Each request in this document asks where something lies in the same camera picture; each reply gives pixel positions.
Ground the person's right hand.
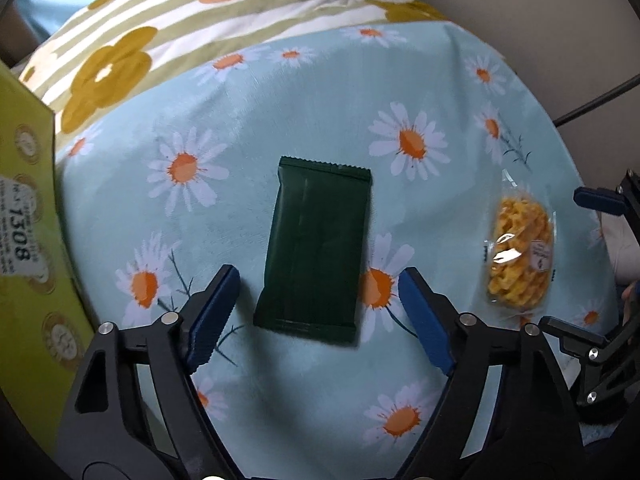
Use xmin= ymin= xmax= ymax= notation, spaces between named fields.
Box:
xmin=601 ymin=214 xmax=639 ymax=301

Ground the yellow-green cardboard box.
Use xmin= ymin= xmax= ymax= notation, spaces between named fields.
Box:
xmin=0 ymin=67 xmax=93 ymax=452

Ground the yellow waffle snack packet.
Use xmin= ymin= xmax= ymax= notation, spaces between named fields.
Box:
xmin=485 ymin=170 xmax=556 ymax=312

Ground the dark green snack packet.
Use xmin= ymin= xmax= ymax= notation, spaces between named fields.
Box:
xmin=253 ymin=156 xmax=372 ymax=346

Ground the light blue daisy cloth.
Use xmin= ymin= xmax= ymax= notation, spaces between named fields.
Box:
xmin=56 ymin=23 xmax=617 ymax=479

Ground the striped floral duvet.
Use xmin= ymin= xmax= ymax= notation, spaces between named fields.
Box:
xmin=20 ymin=0 xmax=444 ymax=136

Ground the black cable on wall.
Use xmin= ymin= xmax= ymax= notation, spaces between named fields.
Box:
xmin=552 ymin=74 xmax=640 ymax=129

